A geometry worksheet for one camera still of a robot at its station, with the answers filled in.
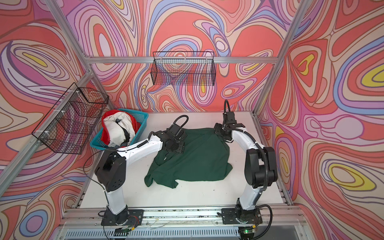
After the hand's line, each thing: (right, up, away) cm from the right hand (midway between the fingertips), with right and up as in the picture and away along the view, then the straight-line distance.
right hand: (219, 134), depth 95 cm
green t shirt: (-9, -15, -2) cm, 17 cm away
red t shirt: (-74, +1, 0) cm, 74 cm away
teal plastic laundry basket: (-54, +12, +10) cm, 56 cm away
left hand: (-24, -7, -4) cm, 25 cm away
